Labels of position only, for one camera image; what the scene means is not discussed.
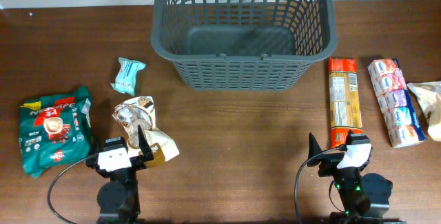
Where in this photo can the beige Pantree cookie bag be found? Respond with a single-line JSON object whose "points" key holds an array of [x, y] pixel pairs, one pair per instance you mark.
{"points": [[138, 116]]}

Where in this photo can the orange long biscuit pack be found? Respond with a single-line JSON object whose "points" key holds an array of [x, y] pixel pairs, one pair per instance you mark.
{"points": [[345, 112]]}

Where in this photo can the beige bag at right edge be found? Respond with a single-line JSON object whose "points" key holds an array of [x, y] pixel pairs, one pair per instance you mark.
{"points": [[428, 96]]}

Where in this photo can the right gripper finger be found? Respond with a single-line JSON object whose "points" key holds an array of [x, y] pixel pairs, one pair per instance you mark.
{"points": [[314, 151], [352, 134]]}

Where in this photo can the green Nescafe coffee bag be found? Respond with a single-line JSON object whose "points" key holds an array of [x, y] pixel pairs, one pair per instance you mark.
{"points": [[55, 130]]}

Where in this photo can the light blue snack packet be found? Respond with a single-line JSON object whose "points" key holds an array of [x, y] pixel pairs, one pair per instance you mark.
{"points": [[125, 81]]}

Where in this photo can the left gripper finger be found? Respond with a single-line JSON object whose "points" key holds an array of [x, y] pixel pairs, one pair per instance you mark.
{"points": [[95, 149], [144, 146]]}

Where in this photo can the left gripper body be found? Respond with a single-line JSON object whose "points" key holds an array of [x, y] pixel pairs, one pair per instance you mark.
{"points": [[138, 159]]}

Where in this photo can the grey plastic basket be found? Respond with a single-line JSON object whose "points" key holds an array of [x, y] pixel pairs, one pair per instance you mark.
{"points": [[256, 45]]}

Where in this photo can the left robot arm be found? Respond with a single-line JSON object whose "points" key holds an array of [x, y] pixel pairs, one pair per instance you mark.
{"points": [[118, 199]]}

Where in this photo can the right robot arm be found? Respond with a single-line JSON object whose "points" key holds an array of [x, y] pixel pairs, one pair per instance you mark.
{"points": [[365, 198]]}

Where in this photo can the Kleenex tissue multipack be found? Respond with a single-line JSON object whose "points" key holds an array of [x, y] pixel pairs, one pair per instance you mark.
{"points": [[394, 100]]}

